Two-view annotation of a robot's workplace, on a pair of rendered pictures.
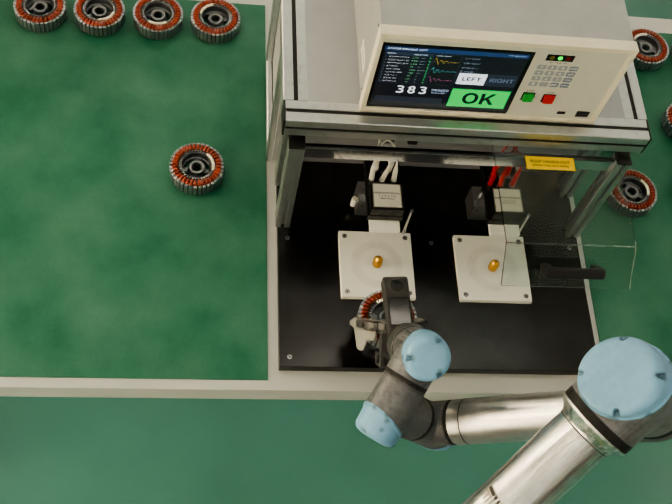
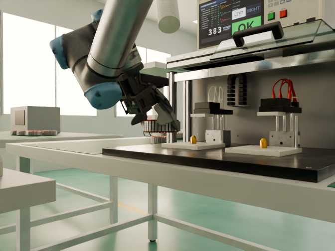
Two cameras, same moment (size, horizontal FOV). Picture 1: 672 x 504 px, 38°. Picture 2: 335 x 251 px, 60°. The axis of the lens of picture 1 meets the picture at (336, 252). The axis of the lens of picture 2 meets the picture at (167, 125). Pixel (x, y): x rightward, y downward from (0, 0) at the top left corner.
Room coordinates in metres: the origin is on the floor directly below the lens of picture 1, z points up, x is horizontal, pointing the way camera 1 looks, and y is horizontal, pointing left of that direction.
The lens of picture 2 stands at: (0.43, -0.87, 0.85)
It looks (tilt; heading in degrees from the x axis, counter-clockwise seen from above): 1 degrees down; 60
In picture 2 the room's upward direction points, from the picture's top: straight up
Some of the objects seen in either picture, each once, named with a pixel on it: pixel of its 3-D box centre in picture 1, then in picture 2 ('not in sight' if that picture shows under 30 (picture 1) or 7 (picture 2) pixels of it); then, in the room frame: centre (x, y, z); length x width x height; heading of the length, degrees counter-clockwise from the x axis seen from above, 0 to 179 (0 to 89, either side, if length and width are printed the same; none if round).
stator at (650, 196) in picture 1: (630, 193); not in sight; (1.34, -0.59, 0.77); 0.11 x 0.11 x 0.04
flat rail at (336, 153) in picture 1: (460, 157); (242, 68); (1.10, -0.17, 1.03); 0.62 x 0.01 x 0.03; 107
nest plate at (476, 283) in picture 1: (491, 269); (263, 150); (1.04, -0.32, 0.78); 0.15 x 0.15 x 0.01; 17
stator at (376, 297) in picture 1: (386, 319); (161, 126); (0.83, -0.13, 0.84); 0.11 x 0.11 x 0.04
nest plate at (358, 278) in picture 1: (376, 265); (193, 145); (0.97, -0.09, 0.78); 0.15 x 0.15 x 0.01; 17
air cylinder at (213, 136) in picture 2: (373, 198); (218, 137); (1.11, -0.04, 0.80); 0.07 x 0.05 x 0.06; 107
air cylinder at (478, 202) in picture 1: (486, 203); (284, 140); (1.18, -0.28, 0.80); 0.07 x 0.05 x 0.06; 107
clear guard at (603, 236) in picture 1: (557, 201); (283, 52); (1.07, -0.36, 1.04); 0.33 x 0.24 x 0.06; 17
